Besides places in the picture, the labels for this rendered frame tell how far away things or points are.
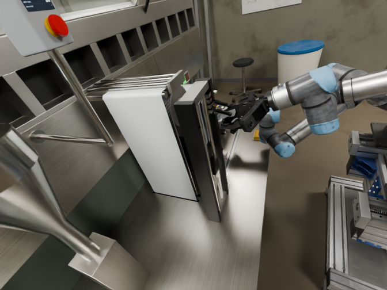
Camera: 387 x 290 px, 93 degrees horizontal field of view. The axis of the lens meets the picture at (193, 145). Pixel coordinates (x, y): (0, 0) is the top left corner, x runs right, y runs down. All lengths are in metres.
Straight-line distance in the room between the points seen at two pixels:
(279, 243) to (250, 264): 1.04
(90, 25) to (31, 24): 0.52
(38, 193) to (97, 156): 0.43
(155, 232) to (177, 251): 0.13
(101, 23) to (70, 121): 0.40
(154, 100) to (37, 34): 0.31
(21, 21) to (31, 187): 0.25
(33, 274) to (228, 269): 0.61
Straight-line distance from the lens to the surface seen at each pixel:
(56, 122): 0.73
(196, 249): 0.80
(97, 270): 0.59
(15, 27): 0.39
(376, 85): 0.75
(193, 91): 0.50
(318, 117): 0.64
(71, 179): 0.78
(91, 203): 0.86
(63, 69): 0.41
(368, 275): 1.62
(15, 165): 0.38
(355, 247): 1.68
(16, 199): 0.40
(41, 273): 0.85
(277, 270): 1.71
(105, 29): 0.93
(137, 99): 0.62
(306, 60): 3.36
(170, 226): 0.87
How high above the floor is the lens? 1.62
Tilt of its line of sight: 37 degrees down
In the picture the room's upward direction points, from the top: 15 degrees counter-clockwise
